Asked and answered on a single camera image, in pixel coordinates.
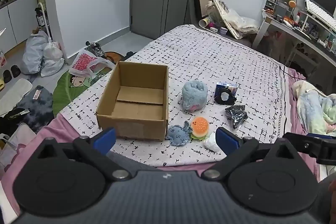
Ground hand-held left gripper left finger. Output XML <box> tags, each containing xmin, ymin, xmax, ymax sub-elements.
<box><xmin>36</xmin><ymin>127</ymin><xmax>132</xmax><ymax>181</ymax></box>

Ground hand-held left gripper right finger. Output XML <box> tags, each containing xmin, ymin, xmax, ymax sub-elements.
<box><xmin>203</xmin><ymin>127</ymin><xmax>299</xmax><ymax>180</ymax></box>

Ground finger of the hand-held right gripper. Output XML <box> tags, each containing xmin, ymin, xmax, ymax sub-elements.
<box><xmin>282</xmin><ymin>132</ymin><xmax>336</xmax><ymax>154</ymax></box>
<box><xmin>316</xmin><ymin>139</ymin><xmax>336</xmax><ymax>165</ymax></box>

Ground brown cardboard box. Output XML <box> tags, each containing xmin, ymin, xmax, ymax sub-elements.
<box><xmin>96</xmin><ymin>61</ymin><xmax>169</xmax><ymax>142</ymax></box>

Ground fluffy light blue plush toy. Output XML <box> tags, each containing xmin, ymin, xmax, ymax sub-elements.
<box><xmin>182</xmin><ymin>80</ymin><xmax>209</xmax><ymax>113</ymax></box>

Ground white soft pouch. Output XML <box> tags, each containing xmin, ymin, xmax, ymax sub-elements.
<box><xmin>203</xmin><ymin>132</ymin><xmax>224</xmax><ymax>152</ymax></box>

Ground black glittery cloth bundle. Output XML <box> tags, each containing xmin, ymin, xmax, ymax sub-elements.
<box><xmin>225</xmin><ymin>105</ymin><xmax>249</xmax><ymax>131</ymax></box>

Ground orange burger plush toy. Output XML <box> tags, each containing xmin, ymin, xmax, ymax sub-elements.
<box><xmin>189</xmin><ymin>116</ymin><xmax>210</xmax><ymax>140</ymax></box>

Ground pastel fluffy blanket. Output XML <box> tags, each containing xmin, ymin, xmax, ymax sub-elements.
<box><xmin>292</xmin><ymin>81</ymin><xmax>336</xmax><ymax>138</ymax></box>

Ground black scrunchie on card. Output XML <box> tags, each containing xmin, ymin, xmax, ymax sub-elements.
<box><xmin>214</xmin><ymin>82</ymin><xmax>238</xmax><ymax>106</ymax></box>

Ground blue denim whale plush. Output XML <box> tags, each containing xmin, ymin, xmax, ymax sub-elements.
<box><xmin>165</xmin><ymin>121</ymin><xmax>193</xmax><ymax>146</ymax></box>

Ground pink bed sheet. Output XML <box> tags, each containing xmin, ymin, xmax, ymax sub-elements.
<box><xmin>0</xmin><ymin>65</ymin><xmax>322</xmax><ymax>214</ymax></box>

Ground green leaf cartoon rug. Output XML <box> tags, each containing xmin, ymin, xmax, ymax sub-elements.
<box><xmin>52</xmin><ymin>66</ymin><xmax>114</xmax><ymax>117</ymax></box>

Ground grey tie-dye shaggy rug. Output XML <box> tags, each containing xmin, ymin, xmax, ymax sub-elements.
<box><xmin>0</xmin><ymin>85</ymin><xmax>54</xmax><ymax>135</ymax></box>

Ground white pink-printed plastic bag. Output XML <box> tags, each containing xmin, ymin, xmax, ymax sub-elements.
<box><xmin>68</xmin><ymin>49</ymin><xmax>116</xmax><ymax>78</ymax></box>

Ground orange round floor mat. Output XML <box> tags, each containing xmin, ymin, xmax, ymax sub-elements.
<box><xmin>103</xmin><ymin>51</ymin><xmax>126</xmax><ymax>65</ymax></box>

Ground white black-patterned bedspread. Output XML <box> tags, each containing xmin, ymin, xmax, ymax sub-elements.
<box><xmin>59</xmin><ymin>25</ymin><xmax>292</xmax><ymax>168</ymax></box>

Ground grey sneakers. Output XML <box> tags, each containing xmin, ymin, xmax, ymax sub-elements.
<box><xmin>85</xmin><ymin>41</ymin><xmax>106</xmax><ymax>57</ymax></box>

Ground white tote bag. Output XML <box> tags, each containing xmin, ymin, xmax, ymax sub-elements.
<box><xmin>0</xmin><ymin>123</ymin><xmax>37</xmax><ymax>175</ymax></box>

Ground white tied garbage bag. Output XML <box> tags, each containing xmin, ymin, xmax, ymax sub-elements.
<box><xmin>40</xmin><ymin>39</ymin><xmax>65</xmax><ymax>78</ymax></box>

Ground white floor mat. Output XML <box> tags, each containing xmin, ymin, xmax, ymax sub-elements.
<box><xmin>0</xmin><ymin>78</ymin><xmax>33</xmax><ymax>117</ymax></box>

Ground grey garbage bag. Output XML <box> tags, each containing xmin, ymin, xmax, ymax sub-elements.
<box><xmin>21</xmin><ymin>30</ymin><xmax>50</xmax><ymax>75</ymax></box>

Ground black shoes pair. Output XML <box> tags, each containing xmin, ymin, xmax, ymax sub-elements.
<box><xmin>2</xmin><ymin>65</ymin><xmax>22</xmax><ymax>83</ymax></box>

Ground white desk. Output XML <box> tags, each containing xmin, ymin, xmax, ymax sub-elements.
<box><xmin>251</xmin><ymin>10</ymin><xmax>336</xmax><ymax>75</ymax></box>

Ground translucent plastic bag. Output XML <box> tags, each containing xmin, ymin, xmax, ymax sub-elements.
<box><xmin>226</xmin><ymin>8</ymin><xmax>259</xmax><ymax>35</ymax></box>

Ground paper cup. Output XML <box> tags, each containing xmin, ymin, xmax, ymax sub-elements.
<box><xmin>198</xmin><ymin>17</ymin><xmax>212</xmax><ymax>28</ymax></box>

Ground beige canvas board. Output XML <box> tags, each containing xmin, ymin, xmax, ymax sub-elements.
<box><xmin>212</xmin><ymin>0</ymin><xmax>242</xmax><ymax>40</ymax></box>

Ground clear water bottle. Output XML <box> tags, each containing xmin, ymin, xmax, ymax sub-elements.
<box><xmin>206</xmin><ymin>1</ymin><xmax>219</xmax><ymax>23</ymax></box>

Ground white keyboard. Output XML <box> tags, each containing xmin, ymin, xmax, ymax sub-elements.
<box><xmin>304</xmin><ymin>0</ymin><xmax>336</xmax><ymax>31</ymax></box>

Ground dark spray bottle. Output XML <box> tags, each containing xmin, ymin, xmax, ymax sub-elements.
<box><xmin>35</xmin><ymin>7</ymin><xmax>47</xmax><ymax>28</ymax></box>

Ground grey drawer organizer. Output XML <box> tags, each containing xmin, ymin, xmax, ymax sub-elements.
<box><xmin>264</xmin><ymin>0</ymin><xmax>292</xmax><ymax>18</ymax></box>

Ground white cabinet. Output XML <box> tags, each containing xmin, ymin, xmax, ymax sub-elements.
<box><xmin>0</xmin><ymin>0</ymin><xmax>40</xmax><ymax>54</ymax></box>

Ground black cable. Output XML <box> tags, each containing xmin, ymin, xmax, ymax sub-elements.
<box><xmin>279</xmin><ymin>65</ymin><xmax>307</xmax><ymax>81</ymax></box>

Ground white curved handle pole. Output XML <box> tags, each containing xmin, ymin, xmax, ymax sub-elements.
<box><xmin>37</xmin><ymin>2</ymin><xmax>52</xmax><ymax>39</ymax></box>

